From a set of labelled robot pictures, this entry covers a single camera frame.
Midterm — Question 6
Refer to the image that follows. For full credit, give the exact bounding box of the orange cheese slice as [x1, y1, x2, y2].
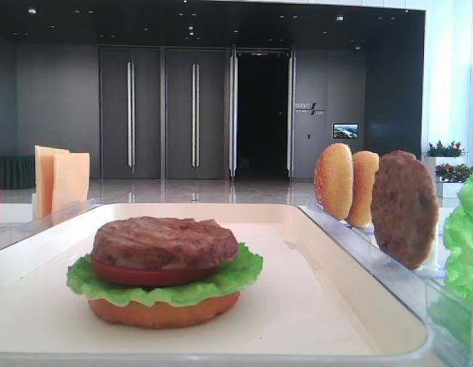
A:
[34, 145, 70, 219]
[51, 153, 90, 213]

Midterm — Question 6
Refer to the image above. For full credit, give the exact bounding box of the green lettuce leaf on bun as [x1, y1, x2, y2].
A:
[66, 242, 264, 307]

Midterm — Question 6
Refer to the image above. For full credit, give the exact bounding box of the brown meat patty on burger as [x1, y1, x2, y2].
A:
[91, 216, 238, 270]

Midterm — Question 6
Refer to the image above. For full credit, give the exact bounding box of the red tomato slice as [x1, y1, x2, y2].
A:
[91, 258, 219, 287]

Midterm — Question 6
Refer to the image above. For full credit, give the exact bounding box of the standing brown meat patty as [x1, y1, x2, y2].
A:
[371, 151, 439, 270]

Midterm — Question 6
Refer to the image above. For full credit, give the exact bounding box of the green lettuce in rack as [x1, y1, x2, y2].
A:
[429, 174, 473, 343]

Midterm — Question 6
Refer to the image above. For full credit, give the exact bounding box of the far standing bun slice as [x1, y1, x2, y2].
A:
[314, 143, 353, 220]

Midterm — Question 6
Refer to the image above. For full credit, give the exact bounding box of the standing bun slice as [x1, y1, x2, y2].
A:
[314, 143, 353, 220]
[346, 151, 379, 228]

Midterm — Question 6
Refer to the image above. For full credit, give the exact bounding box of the middle dark double door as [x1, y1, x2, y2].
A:
[166, 50, 225, 180]

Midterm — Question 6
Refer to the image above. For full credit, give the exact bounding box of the dark double door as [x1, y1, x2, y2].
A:
[100, 47, 160, 179]
[166, 50, 225, 180]

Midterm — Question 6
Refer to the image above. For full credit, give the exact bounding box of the near standing bun slice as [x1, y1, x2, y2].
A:
[346, 151, 379, 228]

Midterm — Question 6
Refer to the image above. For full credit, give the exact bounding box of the cream plastic tray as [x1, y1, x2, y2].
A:
[0, 203, 436, 366]

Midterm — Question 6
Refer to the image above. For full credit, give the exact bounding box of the left dark double door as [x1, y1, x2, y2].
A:
[100, 47, 160, 179]

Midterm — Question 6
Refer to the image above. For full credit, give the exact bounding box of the bottom bun slice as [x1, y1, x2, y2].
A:
[89, 292, 240, 329]

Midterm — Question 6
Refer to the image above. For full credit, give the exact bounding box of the lower potted flower planter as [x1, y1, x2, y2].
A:
[436, 164, 473, 198]

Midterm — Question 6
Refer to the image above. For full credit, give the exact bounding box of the potted flower planter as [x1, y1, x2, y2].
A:
[436, 164, 473, 198]
[425, 141, 465, 179]

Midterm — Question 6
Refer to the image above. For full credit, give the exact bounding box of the upper potted flower planter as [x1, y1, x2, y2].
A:
[425, 141, 465, 179]

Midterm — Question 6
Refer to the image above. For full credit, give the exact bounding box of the green skirted table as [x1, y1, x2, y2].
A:
[0, 155, 36, 190]

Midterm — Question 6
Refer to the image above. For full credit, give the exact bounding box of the left clear acrylic rack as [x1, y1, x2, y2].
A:
[0, 199, 97, 251]

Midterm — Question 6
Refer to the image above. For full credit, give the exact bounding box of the clear acrylic rack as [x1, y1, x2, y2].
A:
[300, 201, 473, 366]
[0, 199, 97, 251]

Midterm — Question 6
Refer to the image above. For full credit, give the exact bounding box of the right clear acrylic rack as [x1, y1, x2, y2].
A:
[300, 201, 473, 366]

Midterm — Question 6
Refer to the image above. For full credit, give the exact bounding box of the wall display screen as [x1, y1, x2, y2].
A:
[333, 123, 358, 139]

